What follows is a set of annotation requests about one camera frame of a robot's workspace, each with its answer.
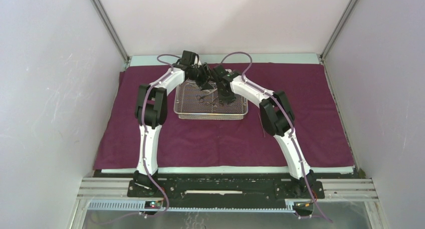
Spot magenta surgical wrap cloth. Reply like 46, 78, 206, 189
94, 63, 354, 169

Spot metal mesh instrument tray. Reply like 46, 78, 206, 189
173, 80, 248, 120

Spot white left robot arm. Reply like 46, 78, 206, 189
133, 51, 214, 197

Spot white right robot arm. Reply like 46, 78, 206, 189
211, 65, 316, 198

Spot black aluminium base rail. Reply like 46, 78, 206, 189
77, 177, 379, 216

